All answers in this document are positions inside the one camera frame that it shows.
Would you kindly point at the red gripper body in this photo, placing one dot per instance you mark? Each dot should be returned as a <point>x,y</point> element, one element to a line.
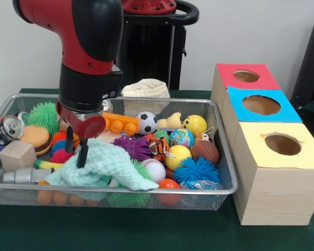
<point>91,128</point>

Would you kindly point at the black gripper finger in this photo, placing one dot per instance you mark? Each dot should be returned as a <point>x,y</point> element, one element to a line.
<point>69,139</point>
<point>82,154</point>

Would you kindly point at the mint green cloth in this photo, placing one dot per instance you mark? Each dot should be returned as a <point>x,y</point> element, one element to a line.
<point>107,162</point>

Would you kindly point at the green spiky ball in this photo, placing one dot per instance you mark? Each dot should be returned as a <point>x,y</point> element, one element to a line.
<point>140,168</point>
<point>44,115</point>

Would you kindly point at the cream knitted cloth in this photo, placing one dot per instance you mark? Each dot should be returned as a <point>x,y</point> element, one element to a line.
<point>146,90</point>

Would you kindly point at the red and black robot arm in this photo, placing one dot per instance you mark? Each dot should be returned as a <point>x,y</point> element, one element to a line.
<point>89,47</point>

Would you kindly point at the wooden box with three holes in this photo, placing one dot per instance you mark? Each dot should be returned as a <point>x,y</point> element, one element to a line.
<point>277,196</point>

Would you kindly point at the orange plastic block tray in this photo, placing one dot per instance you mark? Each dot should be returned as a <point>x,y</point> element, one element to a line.
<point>120,120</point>

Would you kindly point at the purple spiky ball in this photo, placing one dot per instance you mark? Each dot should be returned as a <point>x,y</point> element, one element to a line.
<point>133,149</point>

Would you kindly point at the small soccer ball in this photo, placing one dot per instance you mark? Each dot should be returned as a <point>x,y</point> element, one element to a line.
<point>146,122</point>

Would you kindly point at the striped tiger plush toy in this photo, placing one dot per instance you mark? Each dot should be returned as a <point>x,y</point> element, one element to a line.
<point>159,147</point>

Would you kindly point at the white baseball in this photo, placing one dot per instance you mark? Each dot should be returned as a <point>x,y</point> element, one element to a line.
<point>155,168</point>

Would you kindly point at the blue spiky ball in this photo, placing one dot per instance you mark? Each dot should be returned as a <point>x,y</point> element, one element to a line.
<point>196,170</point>

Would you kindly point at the brown toy football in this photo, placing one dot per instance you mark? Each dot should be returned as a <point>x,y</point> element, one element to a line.
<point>205,151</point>

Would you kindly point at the black flat panel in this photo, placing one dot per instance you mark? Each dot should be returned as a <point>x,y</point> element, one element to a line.
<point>311,57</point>

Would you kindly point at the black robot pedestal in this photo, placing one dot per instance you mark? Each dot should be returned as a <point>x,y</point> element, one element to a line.
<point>151,52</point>

